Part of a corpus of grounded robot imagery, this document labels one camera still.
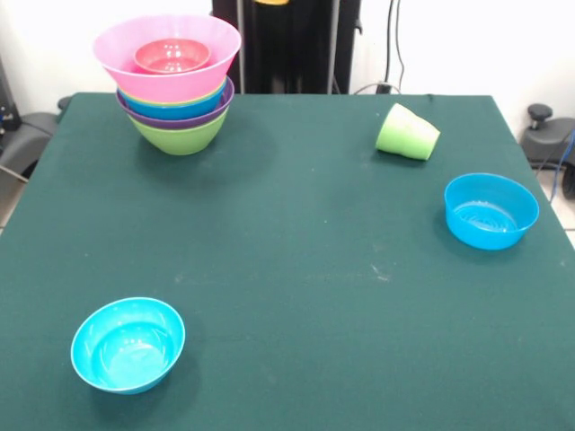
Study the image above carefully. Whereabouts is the small light blue bowl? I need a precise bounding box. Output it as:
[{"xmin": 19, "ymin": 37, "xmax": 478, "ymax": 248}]
[{"xmin": 70, "ymin": 295, "xmax": 187, "ymax": 396}]

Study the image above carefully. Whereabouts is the blue cable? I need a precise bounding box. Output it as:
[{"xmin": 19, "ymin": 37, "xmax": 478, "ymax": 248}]
[{"xmin": 550, "ymin": 128, "xmax": 575, "ymax": 198}]

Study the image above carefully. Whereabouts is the green plastic cup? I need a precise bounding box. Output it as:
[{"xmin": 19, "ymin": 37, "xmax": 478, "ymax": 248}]
[
  {"xmin": 403, "ymin": 111, "xmax": 441, "ymax": 162},
  {"xmin": 375, "ymin": 102, "xmax": 426, "ymax": 156}
]

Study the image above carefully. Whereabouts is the green plastic bowl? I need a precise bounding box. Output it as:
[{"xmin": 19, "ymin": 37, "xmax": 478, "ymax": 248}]
[
  {"xmin": 119, "ymin": 79, "xmax": 228, "ymax": 107},
  {"xmin": 128, "ymin": 110, "xmax": 230, "ymax": 156}
]

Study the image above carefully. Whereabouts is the dark green tablecloth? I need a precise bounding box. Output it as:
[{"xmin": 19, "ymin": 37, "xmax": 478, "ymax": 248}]
[{"xmin": 0, "ymin": 92, "xmax": 575, "ymax": 431}]

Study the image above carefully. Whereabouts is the black wall cable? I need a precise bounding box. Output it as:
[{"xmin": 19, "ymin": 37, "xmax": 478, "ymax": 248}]
[{"xmin": 384, "ymin": 0, "xmax": 408, "ymax": 93}]

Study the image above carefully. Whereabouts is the red plastic bowl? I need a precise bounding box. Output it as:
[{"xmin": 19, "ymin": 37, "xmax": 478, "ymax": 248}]
[{"xmin": 134, "ymin": 38, "xmax": 212, "ymax": 75}]

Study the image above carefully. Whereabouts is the translucent blue plastic bowl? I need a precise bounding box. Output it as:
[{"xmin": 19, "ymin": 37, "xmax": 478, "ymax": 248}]
[{"xmin": 443, "ymin": 172, "xmax": 541, "ymax": 251}]

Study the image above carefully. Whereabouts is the large pink plastic bowl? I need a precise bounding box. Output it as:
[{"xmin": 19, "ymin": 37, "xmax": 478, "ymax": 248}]
[{"xmin": 93, "ymin": 13, "xmax": 243, "ymax": 103}]

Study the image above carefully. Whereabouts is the purple plastic bowl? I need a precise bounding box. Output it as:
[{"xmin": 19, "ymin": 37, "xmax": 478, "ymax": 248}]
[{"xmin": 115, "ymin": 76, "xmax": 236, "ymax": 132}]

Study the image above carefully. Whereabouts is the black equipment base with knob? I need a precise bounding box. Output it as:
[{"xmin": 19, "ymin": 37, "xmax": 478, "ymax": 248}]
[{"xmin": 519, "ymin": 103, "xmax": 575, "ymax": 171}]

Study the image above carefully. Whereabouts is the large blue plastic bowl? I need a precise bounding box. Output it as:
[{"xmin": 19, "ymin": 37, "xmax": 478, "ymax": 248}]
[{"xmin": 121, "ymin": 80, "xmax": 228, "ymax": 121}]

